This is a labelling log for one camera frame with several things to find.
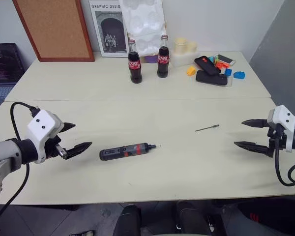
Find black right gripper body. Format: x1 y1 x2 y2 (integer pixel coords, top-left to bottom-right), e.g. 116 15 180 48
266 123 286 158

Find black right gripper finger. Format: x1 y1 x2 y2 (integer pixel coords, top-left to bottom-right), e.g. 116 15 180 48
234 141 270 155
241 118 270 128

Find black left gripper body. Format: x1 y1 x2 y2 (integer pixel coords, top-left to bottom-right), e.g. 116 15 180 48
44 130 68 161

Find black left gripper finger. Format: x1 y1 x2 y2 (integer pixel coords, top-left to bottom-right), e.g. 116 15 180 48
64 141 93 161
59 122 77 135

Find grey electric screwdriver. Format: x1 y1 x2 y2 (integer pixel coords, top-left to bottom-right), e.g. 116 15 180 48
99 143 161 162

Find metal screwdriver bit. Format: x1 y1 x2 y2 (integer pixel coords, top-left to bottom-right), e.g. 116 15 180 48
194 124 220 132

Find dark card with white edge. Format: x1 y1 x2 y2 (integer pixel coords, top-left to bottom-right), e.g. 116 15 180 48
217 54 237 66

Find black bag with red mark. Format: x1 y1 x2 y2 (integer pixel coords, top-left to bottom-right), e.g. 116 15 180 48
236 195 295 236

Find black phone with red button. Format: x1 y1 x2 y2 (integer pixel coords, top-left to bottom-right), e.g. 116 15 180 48
194 56 222 75

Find grey partition panel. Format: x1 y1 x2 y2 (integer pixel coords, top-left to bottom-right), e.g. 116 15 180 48
250 0 295 108

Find dark laptop computer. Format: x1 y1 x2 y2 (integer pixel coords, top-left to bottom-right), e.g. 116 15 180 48
0 42 27 117

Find dark rounded shape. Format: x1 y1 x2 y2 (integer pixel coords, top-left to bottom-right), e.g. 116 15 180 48
174 201 213 236
113 204 142 236

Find glass cola bottle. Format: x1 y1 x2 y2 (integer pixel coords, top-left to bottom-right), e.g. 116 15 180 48
127 39 143 85
157 34 171 79

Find short cream cylinder cup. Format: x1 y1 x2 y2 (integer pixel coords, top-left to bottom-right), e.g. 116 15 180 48
186 41 198 53

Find graphic design poster book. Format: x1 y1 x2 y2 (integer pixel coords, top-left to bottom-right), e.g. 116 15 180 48
88 0 129 58

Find purple paper piece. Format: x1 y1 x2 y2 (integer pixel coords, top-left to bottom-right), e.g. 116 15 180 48
140 54 159 63

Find tall cream cylinder cup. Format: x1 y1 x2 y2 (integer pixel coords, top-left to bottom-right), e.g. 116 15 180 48
174 37 188 54

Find white plastic egg tray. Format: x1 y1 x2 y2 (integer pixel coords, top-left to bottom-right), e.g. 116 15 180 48
118 0 168 57

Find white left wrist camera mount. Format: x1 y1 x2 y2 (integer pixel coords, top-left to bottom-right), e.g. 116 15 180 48
26 109 65 164

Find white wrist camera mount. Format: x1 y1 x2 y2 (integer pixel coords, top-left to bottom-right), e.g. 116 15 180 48
26 109 65 164
267 105 295 153

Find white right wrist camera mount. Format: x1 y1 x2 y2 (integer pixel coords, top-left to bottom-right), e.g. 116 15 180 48
267 105 295 153

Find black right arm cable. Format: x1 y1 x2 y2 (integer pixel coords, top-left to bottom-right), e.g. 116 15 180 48
274 147 295 187

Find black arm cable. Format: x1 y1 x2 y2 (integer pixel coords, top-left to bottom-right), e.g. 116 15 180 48
274 147 295 187
0 101 38 233

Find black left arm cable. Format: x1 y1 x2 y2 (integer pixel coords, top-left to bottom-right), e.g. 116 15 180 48
0 101 38 233

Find cork board with wooden frame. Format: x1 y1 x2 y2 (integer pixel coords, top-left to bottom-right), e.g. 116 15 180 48
12 0 95 62

